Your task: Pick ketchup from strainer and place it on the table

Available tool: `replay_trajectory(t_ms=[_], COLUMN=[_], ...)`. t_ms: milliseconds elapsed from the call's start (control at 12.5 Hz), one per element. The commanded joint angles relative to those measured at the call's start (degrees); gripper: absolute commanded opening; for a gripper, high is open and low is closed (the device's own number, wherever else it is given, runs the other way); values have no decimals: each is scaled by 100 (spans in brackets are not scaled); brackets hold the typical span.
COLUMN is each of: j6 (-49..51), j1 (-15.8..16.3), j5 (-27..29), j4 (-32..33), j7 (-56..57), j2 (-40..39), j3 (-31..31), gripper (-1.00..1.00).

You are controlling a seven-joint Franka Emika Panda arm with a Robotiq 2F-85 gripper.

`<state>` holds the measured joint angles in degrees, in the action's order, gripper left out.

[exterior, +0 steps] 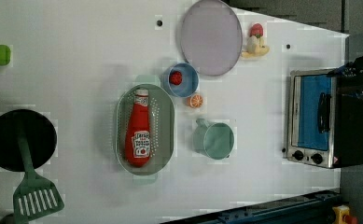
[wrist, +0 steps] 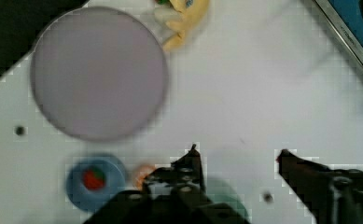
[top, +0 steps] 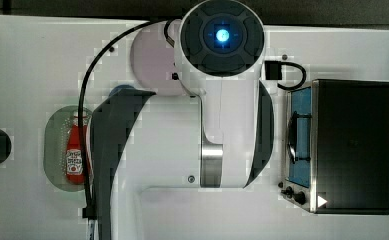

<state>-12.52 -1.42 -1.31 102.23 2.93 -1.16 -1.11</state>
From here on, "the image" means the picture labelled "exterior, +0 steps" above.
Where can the red plush ketchup bottle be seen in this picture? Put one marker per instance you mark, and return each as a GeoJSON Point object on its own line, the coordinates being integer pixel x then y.
{"type": "Point", "coordinates": [137, 141]}

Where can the green oval strainer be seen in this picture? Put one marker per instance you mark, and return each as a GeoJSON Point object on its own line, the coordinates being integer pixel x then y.
{"type": "Point", "coordinates": [162, 126]}

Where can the teal mug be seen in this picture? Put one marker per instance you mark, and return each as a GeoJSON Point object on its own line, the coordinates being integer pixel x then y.
{"type": "Point", "coordinates": [213, 139]}

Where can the black round pot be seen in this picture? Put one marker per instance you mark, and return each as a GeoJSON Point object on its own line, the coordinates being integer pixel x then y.
{"type": "Point", "coordinates": [40, 134]}

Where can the lilac round plate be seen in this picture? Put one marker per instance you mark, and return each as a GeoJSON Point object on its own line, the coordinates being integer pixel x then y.
{"type": "Point", "coordinates": [211, 37]}

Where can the blue bowl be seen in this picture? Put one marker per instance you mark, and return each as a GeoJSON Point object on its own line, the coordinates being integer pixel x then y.
{"type": "Point", "coordinates": [189, 80]}

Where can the peeled banana toy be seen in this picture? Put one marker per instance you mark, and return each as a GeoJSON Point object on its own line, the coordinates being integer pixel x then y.
{"type": "Point", "coordinates": [255, 47]}

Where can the toaster oven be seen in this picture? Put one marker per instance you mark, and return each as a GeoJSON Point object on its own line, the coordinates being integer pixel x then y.
{"type": "Point", "coordinates": [325, 127]}

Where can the small red strawberry toy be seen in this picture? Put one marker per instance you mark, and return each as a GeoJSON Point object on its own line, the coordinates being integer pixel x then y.
{"type": "Point", "coordinates": [176, 78]}

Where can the green slotted spatula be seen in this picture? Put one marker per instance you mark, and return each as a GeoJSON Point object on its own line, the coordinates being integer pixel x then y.
{"type": "Point", "coordinates": [35, 196]}

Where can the orange slice toy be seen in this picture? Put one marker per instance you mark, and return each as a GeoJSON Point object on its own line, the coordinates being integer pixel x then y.
{"type": "Point", "coordinates": [195, 101]}

